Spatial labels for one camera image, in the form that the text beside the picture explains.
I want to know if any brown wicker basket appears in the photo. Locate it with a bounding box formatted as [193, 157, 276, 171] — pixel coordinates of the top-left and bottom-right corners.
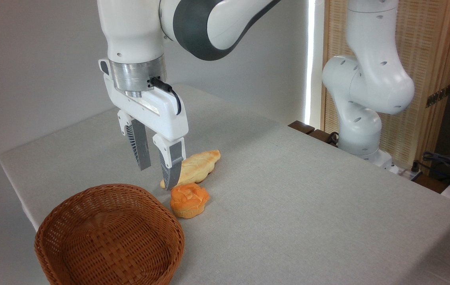
[34, 183, 186, 285]

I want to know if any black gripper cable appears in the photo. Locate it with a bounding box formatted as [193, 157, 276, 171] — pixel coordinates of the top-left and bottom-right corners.
[149, 77, 182, 116]

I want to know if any round orange bread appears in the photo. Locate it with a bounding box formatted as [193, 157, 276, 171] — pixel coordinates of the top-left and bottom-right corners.
[169, 183, 211, 219]

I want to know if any black screen hinge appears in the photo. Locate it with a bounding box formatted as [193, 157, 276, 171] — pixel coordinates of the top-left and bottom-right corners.
[425, 85, 450, 108]

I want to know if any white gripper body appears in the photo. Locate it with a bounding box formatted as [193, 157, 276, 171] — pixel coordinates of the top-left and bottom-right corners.
[99, 59, 189, 143]

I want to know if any wooden rattan folding screen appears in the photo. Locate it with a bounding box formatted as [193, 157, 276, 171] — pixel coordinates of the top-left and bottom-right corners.
[321, 0, 450, 175]

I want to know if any dark brown table bracket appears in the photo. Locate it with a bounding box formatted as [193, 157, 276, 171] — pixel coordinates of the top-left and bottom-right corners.
[288, 120, 316, 135]
[308, 129, 339, 148]

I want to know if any black cable bundle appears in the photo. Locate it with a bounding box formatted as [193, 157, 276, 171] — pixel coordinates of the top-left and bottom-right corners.
[412, 151, 450, 183]

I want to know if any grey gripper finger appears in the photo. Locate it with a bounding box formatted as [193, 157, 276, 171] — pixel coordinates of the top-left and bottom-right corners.
[152, 133, 187, 191]
[117, 109, 152, 171]

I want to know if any long pale bread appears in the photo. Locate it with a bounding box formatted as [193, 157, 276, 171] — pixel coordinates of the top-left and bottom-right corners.
[160, 150, 221, 189]

